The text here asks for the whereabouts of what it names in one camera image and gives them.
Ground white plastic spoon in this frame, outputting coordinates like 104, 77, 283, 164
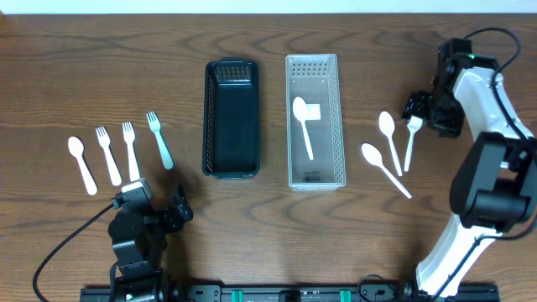
378, 111, 403, 176
293, 96, 314, 160
361, 143, 412, 199
404, 116, 423, 172

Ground mint green fork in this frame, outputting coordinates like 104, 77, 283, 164
146, 112, 174, 169

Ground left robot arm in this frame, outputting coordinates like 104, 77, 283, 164
108, 179, 194, 301

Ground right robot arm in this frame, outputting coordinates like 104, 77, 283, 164
398, 38, 536, 301

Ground white wooden fork middle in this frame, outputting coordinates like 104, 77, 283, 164
122, 122, 140, 181

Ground white wooden fork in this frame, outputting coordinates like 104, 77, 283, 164
122, 122, 140, 181
96, 126, 122, 186

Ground white wooden fork left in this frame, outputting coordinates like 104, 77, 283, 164
96, 126, 122, 186

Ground black perforated plastic basket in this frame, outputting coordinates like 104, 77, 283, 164
201, 58, 261, 180

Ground white wooden spoon far left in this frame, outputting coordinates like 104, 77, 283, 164
68, 137, 98, 195

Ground white label in clear basket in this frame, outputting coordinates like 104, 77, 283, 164
306, 104, 321, 121

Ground clear perforated plastic basket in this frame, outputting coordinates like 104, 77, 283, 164
285, 54, 347, 190

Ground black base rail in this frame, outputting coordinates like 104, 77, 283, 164
80, 284, 501, 302

